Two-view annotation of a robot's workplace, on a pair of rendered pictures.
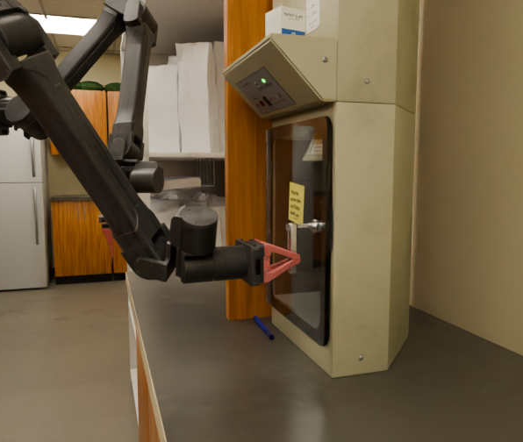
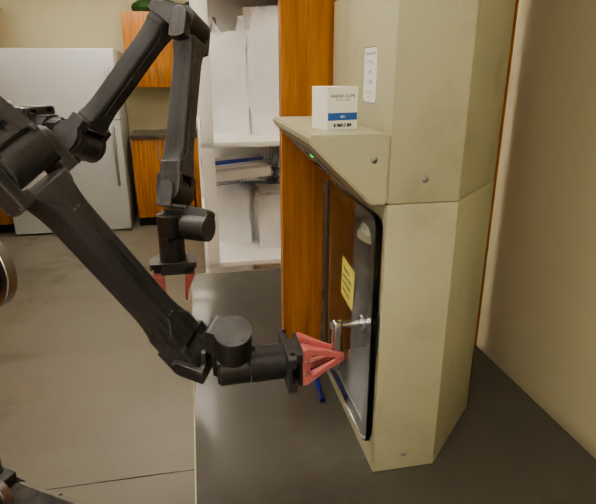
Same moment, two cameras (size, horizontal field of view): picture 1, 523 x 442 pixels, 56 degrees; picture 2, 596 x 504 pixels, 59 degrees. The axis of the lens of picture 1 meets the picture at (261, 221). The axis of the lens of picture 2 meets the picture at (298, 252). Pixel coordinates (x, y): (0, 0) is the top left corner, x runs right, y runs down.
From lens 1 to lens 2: 0.31 m
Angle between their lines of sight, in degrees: 14
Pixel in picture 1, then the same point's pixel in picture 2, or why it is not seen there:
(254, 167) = (312, 214)
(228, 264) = (265, 370)
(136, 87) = (184, 117)
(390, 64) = (455, 157)
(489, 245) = (568, 318)
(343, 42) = (398, 138)
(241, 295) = not seen: hidden behind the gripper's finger
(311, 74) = (358, 177)
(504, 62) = not seen: outside the picture
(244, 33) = (301, 63)
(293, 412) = not seen: outside the picture
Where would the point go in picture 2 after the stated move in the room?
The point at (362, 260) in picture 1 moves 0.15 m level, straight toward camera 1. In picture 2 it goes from (410, 365) to (396, 420)
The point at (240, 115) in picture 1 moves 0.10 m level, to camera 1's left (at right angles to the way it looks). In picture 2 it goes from (297, 158) to (249, 157)
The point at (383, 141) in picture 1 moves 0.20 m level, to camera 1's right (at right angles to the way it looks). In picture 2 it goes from (442, 243) to (583, 248)
